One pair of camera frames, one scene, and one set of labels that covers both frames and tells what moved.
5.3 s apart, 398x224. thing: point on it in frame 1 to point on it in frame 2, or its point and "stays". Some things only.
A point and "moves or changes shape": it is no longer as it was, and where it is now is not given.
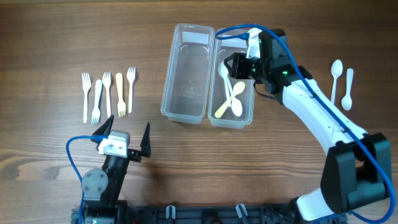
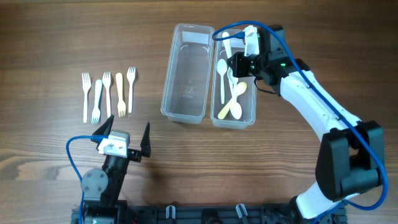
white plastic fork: [96, 116] stays
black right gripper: [237, 71] stays
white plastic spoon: [223, 71] moves or changes shape
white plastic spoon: [336, 69] to [232, 79]
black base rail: [278, 213] stays
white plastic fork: [130, 74] stays
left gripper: [135, 154] stays
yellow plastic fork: [121, 104] stays
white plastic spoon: [346, 102] to [227, 43]
